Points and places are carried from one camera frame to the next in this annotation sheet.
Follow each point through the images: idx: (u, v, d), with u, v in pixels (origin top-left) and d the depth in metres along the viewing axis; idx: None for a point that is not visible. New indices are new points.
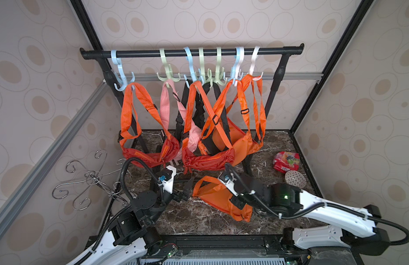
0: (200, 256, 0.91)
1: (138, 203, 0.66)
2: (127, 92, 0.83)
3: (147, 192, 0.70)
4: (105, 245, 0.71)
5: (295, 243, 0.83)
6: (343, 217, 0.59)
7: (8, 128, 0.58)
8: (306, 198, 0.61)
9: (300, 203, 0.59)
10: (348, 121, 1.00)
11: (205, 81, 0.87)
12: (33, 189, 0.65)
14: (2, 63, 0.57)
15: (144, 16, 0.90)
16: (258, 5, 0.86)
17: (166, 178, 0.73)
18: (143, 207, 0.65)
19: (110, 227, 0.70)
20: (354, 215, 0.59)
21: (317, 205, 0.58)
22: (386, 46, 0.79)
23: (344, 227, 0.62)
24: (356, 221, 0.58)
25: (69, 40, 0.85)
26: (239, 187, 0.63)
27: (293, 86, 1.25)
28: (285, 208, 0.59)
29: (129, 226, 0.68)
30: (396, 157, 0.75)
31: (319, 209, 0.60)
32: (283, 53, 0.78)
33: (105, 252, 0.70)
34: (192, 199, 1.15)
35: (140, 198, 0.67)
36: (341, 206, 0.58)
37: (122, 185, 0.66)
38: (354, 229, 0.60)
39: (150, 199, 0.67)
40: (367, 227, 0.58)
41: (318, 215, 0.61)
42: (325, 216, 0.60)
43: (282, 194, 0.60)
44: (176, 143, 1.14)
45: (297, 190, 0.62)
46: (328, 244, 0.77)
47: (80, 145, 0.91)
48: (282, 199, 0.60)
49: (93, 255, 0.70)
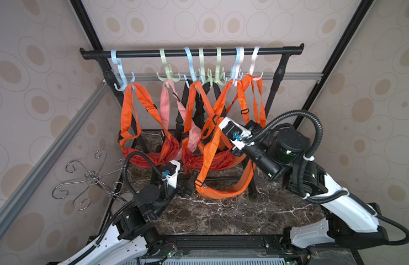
0: (200, 256, 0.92)
1: (141, 198, 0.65)
2: (127, 92, 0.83)
3: (149, 187, 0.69)
4: (110, 239, 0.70)
5: (292, 241, 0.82)
6: (357, 211, 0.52)
7: (8, 128, 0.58)
8: (330, 183, 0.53)
9: (324, 185, 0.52)
10: (348, 120, 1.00)
11: (205, 81, 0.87)
12: (33, 189, 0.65)
14: (1, 63, 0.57)
15: (144, 16, 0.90)
16: (258, 5, 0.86)
17: (170, 172, 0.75)
18: (147, 202, 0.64)
19: (115, 221, 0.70)
20: (366, 210, 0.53)
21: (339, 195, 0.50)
22: (386, 46, 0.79)
23: (345, 218, 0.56)
24: (366, 217, 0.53)
25: (69, 40, 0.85)
26: (290, 142, 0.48)
27: (293, 86, 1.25)
28: (309, 188, 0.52)
29: (134, 220, 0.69)
30: (396, 157, 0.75)
31: (340, 198, 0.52)
32: (283, 53, 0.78)
33: (109, 247, 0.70)
34: (192, 199, 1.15)
35: (143, 193, 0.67)
36: (359, 200, 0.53)
37: (125, 181, 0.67)
38: (357, 222, 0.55)
39: (153, 194, 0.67)
40: (372, 223, 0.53)
41: (333, 203, 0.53)
42: (337, 203, 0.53)
43: (309, 172, 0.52)
44: (176, 143, 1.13)
45: (322, 170, 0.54)
46: (323, 241, 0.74)
47: (80, 145, 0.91)
48: (309, 176, 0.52)
49: (96, 249, 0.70)
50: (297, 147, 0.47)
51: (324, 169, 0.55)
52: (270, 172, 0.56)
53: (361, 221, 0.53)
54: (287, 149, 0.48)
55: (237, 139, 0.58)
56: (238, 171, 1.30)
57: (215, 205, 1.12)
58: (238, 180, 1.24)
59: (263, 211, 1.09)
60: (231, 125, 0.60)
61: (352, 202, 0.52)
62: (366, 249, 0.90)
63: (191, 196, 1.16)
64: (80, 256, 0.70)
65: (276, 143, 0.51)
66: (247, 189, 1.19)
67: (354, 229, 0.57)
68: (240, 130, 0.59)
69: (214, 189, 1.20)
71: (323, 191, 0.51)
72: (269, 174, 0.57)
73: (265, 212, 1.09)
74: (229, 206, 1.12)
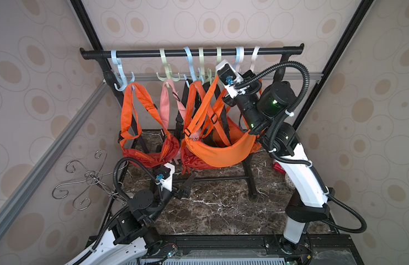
0: (200, 256, 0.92)
1: (135, 203, 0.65)
2: (127, 92, 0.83)
3: (143, 192, 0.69)
4: (105, 244, 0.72)
5: (286, 235, 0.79)
6: (311, 183, 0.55)
7: (7, 128, 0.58)
8: (299, 152, 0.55)
9: (292, 149, 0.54)
10: (348, 120, 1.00)
11: (204, 81, 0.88)
12: (32, 189, 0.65)
14: (1, 63, 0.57)
15: (144, 16, 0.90)
16: (258, 5, 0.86)
17: (164, 176, 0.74)
18: (140, 208, 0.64)
19: (111, 226, 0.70)
20: (320, 186, 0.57)
21: (303, 162, 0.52)
22: (385, 46, 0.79)
23: (299, 188, 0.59)
24: (317, 191, 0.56)
25: (69, 41, 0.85)
26: (280, 94, 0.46)
27: (293, 86, 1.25)
28: (277, 145, 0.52)
29: (130, 224, 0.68)
30: (396, 157, 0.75)
31: (301, 167, 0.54)
32: (283, 53, 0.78)
33: (105, 251, 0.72)
34: (192, 199, 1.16)
35: (137, 198, 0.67)
36: (319, 176, 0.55)
37: (117, 186, 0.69)
38: (307, 193, 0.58)
39: (147, 199, 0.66)
40: (320, 199, 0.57)
41: (293, 170, 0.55)
42: (298, 172, 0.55)
43: (284, 133, 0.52)
44: (176, 143, 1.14)
45: (297, 140, 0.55)
46: (302, 225, 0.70)
47: (80, 145, 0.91)
48: (282, 136, 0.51)
49: (94, 254, 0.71)
50: (284, 100, 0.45)
51: (298, 138, 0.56)
52: (253, 123, 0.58)
53: (312, 194, 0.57)
54: (274, 99, 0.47)
55: (229, 83, 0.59)
56: (238, 171, 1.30)
57: (215, 205, 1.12)
58: (238, 180, 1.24)
59: (263, 211, 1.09)
60: (227, 67, 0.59)
61: (309, 175, 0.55)
62: (365, 249, 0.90)
63: (191, 196, 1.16)
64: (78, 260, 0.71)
65: (267, 93, 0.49)
66: (247, 189, 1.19)
67: (303, 201, 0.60)
68: (234, 75, 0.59)
69: (213, 189, 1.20)
71: (288, 152, 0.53)
72: (251, 125, 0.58)
73: (265, 212, 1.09)
74: (229, 206, 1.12)
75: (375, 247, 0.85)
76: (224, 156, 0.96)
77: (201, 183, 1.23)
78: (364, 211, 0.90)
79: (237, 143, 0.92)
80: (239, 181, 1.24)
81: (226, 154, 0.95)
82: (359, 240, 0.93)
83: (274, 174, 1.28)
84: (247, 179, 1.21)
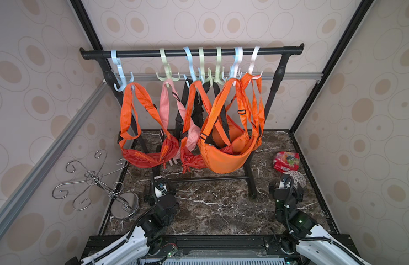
0: (200, 256, 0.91)
1: (163, 204, 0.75)
2: (127, 93, 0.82)
3: (166, 196, 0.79)
4: (138, 236, 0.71)
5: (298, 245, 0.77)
6: (344, 259, 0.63)
7: (7, 128, 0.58)
8: (317, 230, 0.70)
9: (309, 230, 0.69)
10: (348, 121, 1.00)
11: (205, 81, 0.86)
12: (32, 189, 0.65)
14: (1, 63, 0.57)
15: (144, 16, 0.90)
16: (258, 5, 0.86)
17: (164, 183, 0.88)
18: (168, 206, 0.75)
19: (139, 223, 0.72)
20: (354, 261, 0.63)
21: (323, 238, 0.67)
22: (385, 46, 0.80)
23: None
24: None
25: (69, 41, 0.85)
26: (279, 194, 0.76)
27: (293, 86, 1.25)
28: (296, 228, 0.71)
29: (155, 224, 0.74)
30: (396, 157, 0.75)
31: (325, 244, 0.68)
32: (283, 53, 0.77)
33: (137, 243, 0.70)
34: (192, 199, 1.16)
35: (163, 200, 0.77)
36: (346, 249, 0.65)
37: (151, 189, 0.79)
38: None
39: (171, 200, 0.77)
40: None
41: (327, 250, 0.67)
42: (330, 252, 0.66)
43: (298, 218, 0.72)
44: (176, 143, 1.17)
45: (314, 221, 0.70)
46: None
47: (80, 145, 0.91)
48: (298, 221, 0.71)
49: (126, 244, 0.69)
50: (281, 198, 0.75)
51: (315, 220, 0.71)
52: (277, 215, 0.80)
53: None
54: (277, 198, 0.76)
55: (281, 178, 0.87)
56: (238, 171, 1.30)
57: (215, 205, 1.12)
58: (238, 180, 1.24)
59: (263, 211, 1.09)
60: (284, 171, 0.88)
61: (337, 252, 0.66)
62: (366, 249, 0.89)
63: (191, 196, 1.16)
64: (109, 251, 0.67)
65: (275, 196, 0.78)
66: (247, 189, 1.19)
67: None
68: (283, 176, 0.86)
69: (213, 189, 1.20)
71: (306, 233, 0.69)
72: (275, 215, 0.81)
73: (265, 212, 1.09)
74: (229, 206, 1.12)
75: (375, 247, 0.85)
76: (229, 164, 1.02)
77: (201, 182, 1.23)
78: (364, 211, 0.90)
79: (239, 155, 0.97)
80: (239, 181, 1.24)
81: (234, 162, 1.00)
82: (359, 240, 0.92)
83: (274, 174, 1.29)
84: (247, 179, 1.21)
